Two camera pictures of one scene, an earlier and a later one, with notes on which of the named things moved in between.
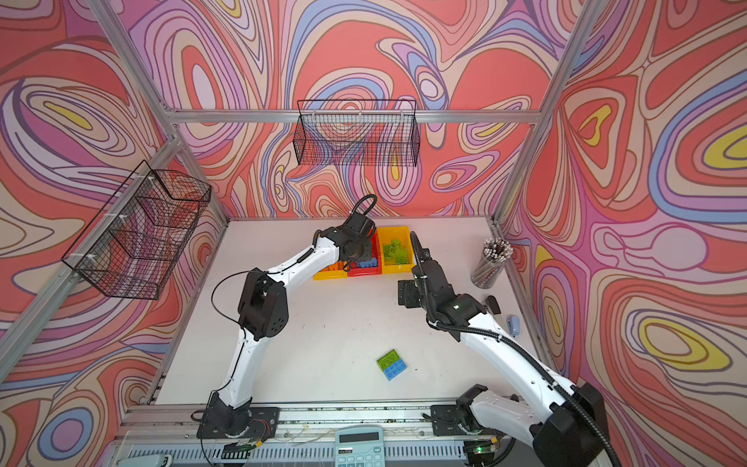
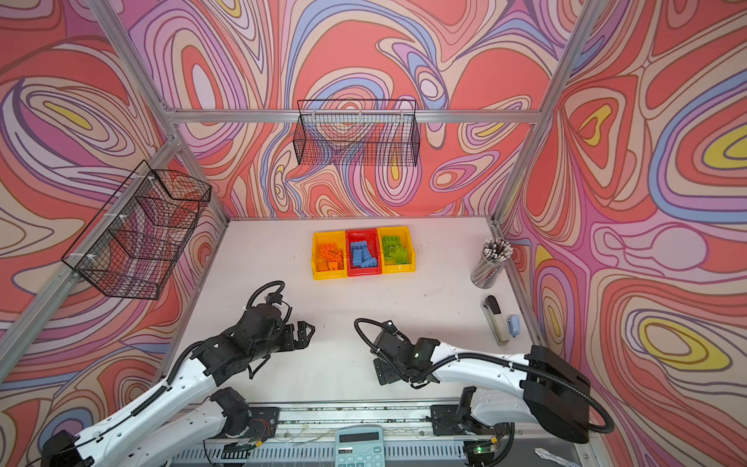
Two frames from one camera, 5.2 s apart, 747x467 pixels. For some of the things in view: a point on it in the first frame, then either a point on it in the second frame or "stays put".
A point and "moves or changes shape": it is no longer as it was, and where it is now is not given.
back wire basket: (357, 132) stays put
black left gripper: (368, 250) -> (304, 339)
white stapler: (493, 306) stays put
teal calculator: (359, 447) stays put
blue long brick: (368, 264) moves or changes shape
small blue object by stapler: (514, 325) stays put
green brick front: (388, 359) moves or changes shape
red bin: (354, 269) stays put
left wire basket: (132, 247) stays put
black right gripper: (407, 294) -> (385, 374)
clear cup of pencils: (491, 262) stays put
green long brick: (395, 255) stays put
